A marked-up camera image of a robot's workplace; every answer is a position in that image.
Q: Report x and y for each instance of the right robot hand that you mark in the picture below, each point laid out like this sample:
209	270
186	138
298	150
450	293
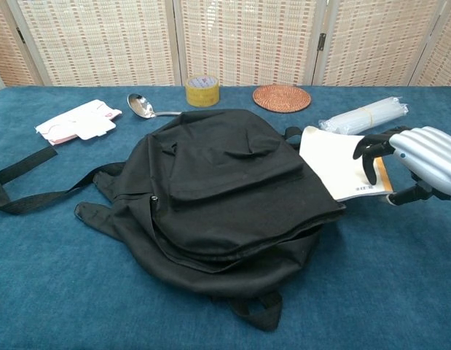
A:
429	156

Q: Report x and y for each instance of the white paper booklet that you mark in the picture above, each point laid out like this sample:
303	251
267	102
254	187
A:
331	164

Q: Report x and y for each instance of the black fabric backpack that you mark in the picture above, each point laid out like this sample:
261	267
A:
228	189

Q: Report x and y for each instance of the bundle of clear wrapped straws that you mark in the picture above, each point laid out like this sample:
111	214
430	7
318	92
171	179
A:
360	116

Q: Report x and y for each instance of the round woven rattan coaster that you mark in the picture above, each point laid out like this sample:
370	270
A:
281	98

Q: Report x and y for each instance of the yellow tape roll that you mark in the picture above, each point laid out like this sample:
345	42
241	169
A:
201	93

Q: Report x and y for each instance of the stainless steel ladle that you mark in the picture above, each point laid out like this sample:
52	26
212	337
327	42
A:
139	105

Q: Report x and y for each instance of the woven folding screen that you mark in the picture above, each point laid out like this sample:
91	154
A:
101	36

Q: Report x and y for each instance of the flattened white pink carton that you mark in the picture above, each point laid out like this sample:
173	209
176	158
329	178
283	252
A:
75	122

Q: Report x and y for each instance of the blue table cloth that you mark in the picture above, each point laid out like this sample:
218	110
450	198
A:
65	273

